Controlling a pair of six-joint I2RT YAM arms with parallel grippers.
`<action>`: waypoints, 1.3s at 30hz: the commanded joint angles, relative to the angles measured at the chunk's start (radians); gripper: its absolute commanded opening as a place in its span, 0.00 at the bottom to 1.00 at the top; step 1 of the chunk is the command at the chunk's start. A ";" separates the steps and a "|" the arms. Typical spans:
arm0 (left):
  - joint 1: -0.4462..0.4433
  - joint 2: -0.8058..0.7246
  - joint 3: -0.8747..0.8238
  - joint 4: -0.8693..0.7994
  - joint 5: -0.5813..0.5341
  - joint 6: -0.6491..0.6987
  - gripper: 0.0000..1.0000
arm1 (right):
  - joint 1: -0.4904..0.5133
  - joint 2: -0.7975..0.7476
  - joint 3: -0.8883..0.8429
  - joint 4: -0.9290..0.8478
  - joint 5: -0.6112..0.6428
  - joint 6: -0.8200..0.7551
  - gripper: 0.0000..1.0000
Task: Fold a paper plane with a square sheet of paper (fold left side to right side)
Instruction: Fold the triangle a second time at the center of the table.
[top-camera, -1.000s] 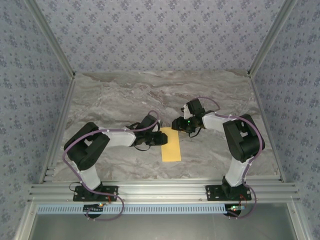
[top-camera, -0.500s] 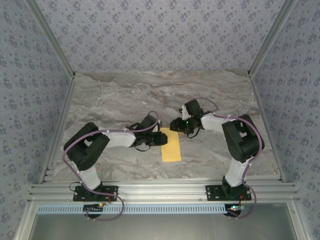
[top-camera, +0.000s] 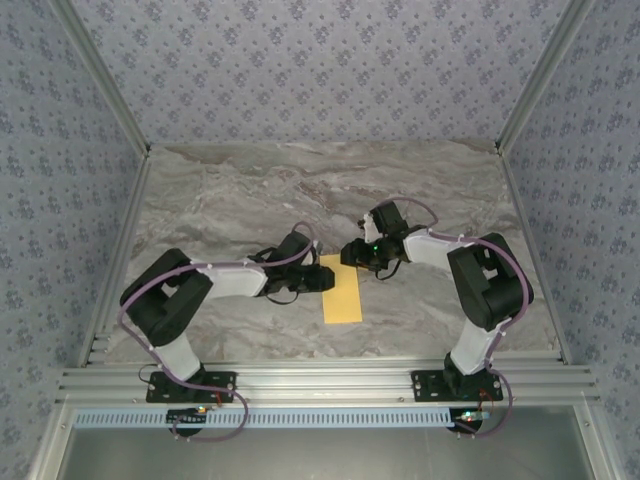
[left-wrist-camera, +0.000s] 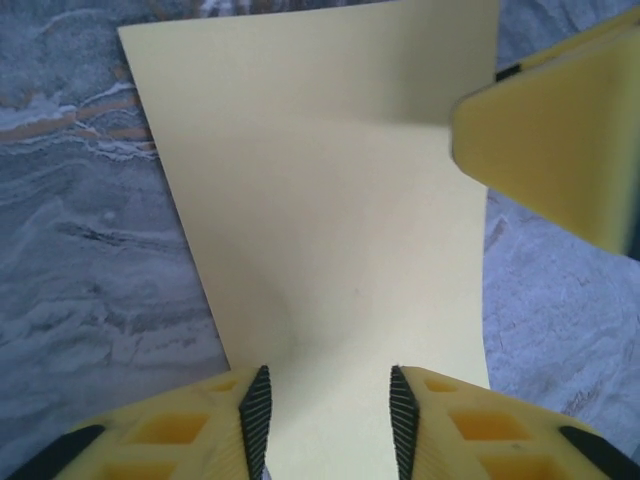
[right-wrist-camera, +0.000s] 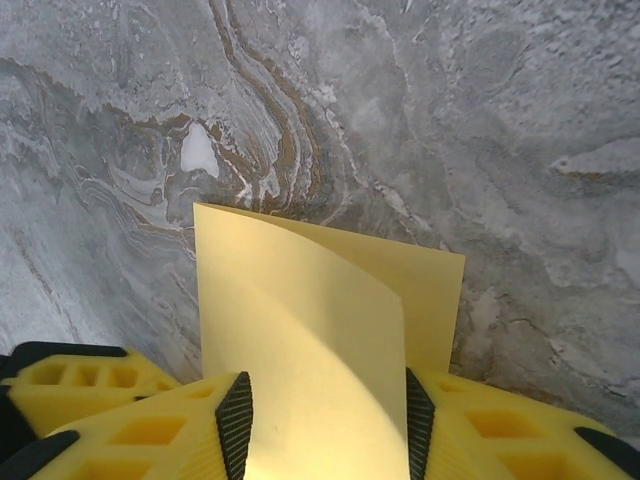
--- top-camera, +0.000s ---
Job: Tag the aluminium mounting rail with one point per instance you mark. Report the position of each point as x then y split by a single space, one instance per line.
325 382

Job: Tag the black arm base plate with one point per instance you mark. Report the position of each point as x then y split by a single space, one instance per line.
155 392
425 387

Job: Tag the yellow paper sheet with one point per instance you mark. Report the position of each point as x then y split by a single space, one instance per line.
342 300

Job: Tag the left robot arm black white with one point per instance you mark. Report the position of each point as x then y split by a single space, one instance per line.
170 300

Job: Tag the aluminium frame post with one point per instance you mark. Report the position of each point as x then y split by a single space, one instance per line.
535 85
111 85

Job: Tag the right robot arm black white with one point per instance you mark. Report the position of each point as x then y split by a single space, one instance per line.
485 290

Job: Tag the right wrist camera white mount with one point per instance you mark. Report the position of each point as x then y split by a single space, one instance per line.
371 227

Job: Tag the aluminium table side rail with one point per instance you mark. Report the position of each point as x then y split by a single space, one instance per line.
531 250
120 250

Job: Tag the small circuit board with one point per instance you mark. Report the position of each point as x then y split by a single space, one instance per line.
185 415
472 415

